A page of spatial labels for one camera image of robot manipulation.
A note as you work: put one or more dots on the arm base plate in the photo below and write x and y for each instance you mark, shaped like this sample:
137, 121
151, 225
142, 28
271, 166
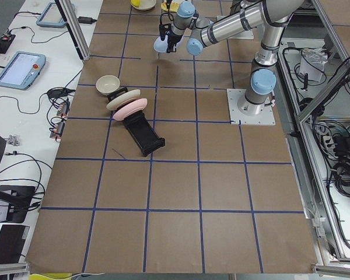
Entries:
242, 112

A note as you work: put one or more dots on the cream plate in rack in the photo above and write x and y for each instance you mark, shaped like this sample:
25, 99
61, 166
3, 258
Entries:
121, 97

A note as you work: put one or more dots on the pink plate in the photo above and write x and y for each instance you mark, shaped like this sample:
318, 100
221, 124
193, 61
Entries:
130, 108

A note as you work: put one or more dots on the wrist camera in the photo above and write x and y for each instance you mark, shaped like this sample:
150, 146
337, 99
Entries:
164, 30

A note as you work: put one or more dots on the cream bowl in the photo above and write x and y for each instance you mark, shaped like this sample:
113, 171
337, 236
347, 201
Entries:
107, 84

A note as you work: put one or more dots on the blue plate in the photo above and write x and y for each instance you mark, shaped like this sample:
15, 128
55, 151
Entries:
161, 46

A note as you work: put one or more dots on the teach pendant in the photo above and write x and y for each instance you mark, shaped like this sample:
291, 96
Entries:
22, 70
51, 17

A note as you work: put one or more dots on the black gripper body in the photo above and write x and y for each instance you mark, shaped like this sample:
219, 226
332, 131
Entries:
173, 39

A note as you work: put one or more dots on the black power adapter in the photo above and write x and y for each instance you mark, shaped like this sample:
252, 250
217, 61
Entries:
86, 20

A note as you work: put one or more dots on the aluminium frame post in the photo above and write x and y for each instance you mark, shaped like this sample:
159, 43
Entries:
69, 17

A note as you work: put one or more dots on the near teach pendant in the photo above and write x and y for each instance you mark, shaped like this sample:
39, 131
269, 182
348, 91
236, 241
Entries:
22, 70

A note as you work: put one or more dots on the black dish rack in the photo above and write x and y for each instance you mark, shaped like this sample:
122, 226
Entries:
142, 133

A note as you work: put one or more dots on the yellow lemon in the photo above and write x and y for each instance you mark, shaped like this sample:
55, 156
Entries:
136, 3

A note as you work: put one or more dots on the cream plate with lemon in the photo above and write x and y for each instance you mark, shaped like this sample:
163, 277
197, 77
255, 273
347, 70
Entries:
146, 5

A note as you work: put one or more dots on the far teach pendant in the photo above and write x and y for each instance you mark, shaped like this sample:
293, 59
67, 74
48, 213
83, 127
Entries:
51, 17

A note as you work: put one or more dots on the black monitor stand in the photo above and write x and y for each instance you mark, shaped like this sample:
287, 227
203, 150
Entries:
14, 200

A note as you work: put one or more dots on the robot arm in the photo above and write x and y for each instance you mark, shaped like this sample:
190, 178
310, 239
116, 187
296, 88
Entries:
245, 15

